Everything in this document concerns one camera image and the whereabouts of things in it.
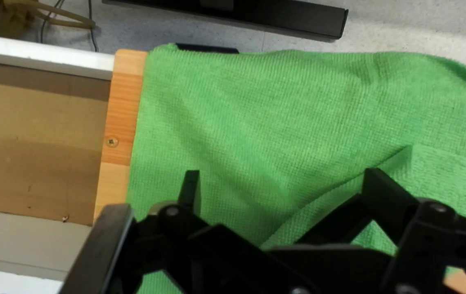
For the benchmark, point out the green cloth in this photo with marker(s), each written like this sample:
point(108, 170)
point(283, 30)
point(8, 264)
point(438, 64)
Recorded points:
point(298, 141)

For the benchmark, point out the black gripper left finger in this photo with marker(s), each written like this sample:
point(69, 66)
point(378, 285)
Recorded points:
point(188, 255)

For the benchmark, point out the white sink basin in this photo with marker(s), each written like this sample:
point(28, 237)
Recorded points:
point(30, 148)

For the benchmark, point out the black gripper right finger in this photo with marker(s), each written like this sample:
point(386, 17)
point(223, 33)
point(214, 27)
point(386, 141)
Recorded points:
point(406, 234)

